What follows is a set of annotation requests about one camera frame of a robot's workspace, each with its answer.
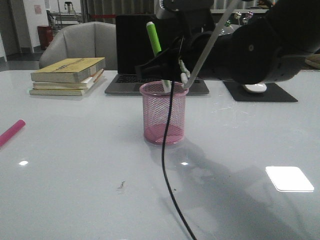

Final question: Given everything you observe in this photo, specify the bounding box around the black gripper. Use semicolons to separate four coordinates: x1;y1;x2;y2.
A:
135;0;216;81

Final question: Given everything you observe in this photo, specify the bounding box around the green highlighter pen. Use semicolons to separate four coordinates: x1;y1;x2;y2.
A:
146;21;171;93

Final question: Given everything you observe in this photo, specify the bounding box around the pink highlighter pen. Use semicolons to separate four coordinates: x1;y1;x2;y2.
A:
0;119;26;147

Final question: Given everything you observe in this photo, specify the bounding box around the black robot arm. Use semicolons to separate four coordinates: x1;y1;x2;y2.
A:
135;0;320;88

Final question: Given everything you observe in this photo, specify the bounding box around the pink mesh pen holder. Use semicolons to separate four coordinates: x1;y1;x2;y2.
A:
139;81;189;145

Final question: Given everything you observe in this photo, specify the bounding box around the dark grey laptop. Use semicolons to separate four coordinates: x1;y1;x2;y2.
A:
104;14;210;96

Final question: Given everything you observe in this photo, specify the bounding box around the left grey armchair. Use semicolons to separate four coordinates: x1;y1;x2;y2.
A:
39;21;118;70

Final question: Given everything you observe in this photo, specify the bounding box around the middle cream book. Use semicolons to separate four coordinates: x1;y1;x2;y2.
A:
33;69;104;90

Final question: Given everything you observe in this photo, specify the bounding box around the ferris wheel desk ornament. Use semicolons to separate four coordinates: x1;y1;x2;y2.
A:
224;11;254;28

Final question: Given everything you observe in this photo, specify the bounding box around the white computer mouse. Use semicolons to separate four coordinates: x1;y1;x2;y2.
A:
242;83;267;94

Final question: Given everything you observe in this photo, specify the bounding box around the top yellow book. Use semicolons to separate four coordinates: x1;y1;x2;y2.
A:
31;57;106;83

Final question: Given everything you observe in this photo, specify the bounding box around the yellow book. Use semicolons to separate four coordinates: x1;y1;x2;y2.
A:
29;74;104;97
31;57;106;83

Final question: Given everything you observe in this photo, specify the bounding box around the black mouse pad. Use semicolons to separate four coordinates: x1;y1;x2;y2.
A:
223;81;298;103

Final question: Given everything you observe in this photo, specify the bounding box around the red trash bin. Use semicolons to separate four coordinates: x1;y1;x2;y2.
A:
37;25;53;50

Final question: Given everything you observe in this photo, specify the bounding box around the bottom yellow book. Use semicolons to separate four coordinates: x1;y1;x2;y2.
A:
29;74;104;97

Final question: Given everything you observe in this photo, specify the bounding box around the white cable sleeve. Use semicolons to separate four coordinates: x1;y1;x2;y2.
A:
182;0;242;90

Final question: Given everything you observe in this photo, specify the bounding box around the black cable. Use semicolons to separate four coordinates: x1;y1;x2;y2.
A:
161;80;198;240

